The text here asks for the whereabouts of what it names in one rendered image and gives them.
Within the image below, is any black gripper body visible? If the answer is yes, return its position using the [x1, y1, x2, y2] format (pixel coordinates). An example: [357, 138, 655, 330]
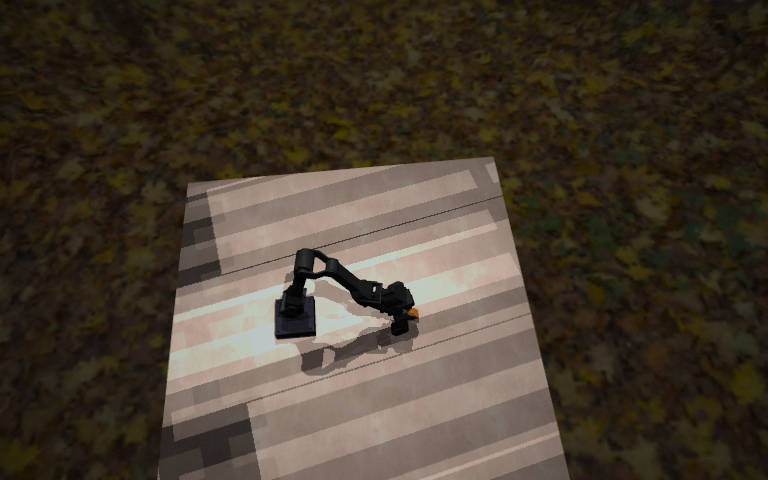
[380, 281, 409, 336]

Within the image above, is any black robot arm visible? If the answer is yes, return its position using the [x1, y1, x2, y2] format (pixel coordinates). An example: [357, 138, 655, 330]
[279, 248, 415, 322]

